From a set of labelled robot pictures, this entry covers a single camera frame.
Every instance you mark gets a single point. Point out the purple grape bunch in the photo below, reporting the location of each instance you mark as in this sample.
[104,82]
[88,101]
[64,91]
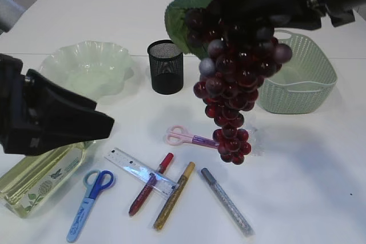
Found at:
[237,54]

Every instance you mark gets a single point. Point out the silver glitter pen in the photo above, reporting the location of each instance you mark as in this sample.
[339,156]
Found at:
[236,215]

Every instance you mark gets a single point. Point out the clear plastic ruler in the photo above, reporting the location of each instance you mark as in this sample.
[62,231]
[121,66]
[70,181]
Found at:
[144,173]

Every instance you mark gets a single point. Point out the blue capped scissors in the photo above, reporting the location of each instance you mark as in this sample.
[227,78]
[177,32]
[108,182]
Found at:
[95,182]

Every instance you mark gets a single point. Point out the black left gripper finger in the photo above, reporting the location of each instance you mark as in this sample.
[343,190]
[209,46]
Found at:
[69,127]
[40,83]

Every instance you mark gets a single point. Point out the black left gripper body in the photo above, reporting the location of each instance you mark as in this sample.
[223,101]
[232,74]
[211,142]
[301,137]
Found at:
[20,129]

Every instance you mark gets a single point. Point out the gold glitter pen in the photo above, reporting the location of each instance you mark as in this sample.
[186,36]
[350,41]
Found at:
[172,200]

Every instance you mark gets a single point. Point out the pink purple capped scissors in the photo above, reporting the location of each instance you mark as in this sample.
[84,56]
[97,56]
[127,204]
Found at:
[177,135]

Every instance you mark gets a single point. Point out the black mesh pen holder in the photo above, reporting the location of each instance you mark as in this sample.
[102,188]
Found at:
[166,67]

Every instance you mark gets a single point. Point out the pale green wavy plate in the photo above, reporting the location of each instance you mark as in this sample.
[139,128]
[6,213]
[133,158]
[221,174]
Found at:
[89,68]

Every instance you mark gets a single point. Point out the red glitter pen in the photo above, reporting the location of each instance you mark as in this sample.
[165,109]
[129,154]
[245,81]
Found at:
[147,189]

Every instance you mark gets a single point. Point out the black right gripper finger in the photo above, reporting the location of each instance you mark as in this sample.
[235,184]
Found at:
[257,7]

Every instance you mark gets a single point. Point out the clear plastic sheet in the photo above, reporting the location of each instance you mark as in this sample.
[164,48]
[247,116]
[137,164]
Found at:
[255,140]

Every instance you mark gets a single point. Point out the yellow tea bottle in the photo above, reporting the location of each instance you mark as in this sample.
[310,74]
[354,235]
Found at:
[28,184]

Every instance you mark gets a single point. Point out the green woven plastic basket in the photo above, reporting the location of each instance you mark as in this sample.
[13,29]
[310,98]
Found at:
[304,83]

